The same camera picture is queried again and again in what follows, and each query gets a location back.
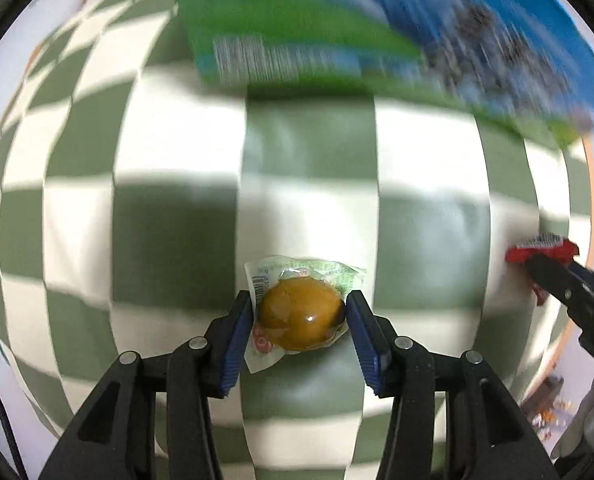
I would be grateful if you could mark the milk carton cardboard box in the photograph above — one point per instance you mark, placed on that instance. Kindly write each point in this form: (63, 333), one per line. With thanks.
(522, 64)

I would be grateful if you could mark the red shiny snack packet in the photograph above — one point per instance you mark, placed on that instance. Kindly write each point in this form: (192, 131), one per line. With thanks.
(549, 245)

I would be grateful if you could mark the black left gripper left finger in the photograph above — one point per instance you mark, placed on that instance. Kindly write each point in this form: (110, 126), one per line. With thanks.
(112, 434)

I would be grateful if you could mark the green white checkered tablecloth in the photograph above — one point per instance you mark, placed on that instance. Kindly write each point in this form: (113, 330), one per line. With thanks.
(130, 203)

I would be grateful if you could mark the packaged brown braised egg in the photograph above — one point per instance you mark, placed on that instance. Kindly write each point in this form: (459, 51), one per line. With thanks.
(299, 305)

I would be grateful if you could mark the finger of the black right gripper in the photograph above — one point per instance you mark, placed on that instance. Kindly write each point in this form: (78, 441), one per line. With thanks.
(572, 284)

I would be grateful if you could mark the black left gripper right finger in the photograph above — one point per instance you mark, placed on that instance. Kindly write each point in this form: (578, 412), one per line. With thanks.
(487, 434)

